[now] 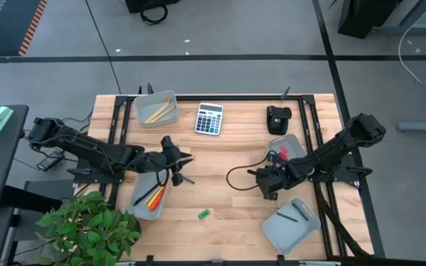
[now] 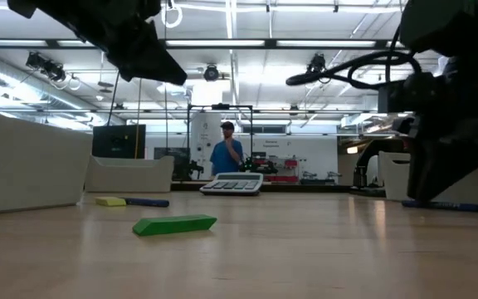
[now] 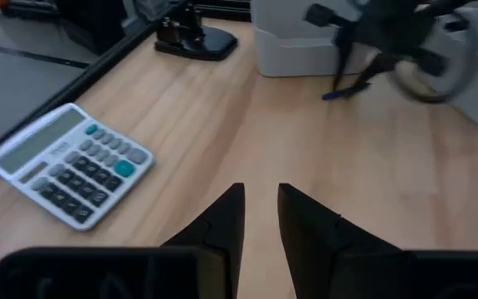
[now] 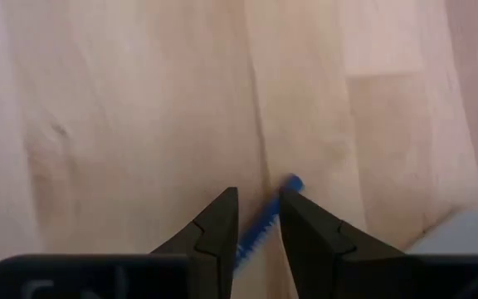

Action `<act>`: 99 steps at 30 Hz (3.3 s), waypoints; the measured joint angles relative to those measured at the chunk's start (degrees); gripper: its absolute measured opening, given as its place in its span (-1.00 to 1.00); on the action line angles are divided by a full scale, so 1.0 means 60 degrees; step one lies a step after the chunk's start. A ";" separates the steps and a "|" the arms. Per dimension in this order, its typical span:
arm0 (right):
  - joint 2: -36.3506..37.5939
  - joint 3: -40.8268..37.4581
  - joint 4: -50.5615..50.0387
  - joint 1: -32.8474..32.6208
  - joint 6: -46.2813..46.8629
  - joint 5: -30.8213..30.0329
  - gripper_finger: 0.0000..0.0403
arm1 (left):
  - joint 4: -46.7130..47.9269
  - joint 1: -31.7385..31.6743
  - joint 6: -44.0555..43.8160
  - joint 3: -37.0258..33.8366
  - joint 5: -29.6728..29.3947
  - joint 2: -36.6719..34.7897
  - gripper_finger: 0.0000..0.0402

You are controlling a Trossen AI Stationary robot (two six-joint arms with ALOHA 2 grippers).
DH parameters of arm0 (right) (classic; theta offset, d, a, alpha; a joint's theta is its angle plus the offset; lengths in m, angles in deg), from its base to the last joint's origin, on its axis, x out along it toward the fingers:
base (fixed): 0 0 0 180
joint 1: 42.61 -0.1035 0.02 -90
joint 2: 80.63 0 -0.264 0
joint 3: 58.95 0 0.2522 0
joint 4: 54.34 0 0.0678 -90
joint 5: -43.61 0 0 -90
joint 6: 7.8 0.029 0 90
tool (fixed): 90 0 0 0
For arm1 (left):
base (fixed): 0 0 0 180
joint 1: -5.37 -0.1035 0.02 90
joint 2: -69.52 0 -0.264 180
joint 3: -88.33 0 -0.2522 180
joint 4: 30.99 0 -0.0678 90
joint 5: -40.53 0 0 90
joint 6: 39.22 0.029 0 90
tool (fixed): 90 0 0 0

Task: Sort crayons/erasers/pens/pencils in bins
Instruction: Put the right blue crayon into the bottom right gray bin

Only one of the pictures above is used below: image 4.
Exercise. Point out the blue marker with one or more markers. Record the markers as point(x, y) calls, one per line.
point(264, 220)

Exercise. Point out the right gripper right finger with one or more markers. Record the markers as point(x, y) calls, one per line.
point(309, 249)

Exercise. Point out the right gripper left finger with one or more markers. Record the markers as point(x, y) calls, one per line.
point(214, 249)

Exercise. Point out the grey plastic bin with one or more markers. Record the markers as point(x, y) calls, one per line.
point(463, 232)

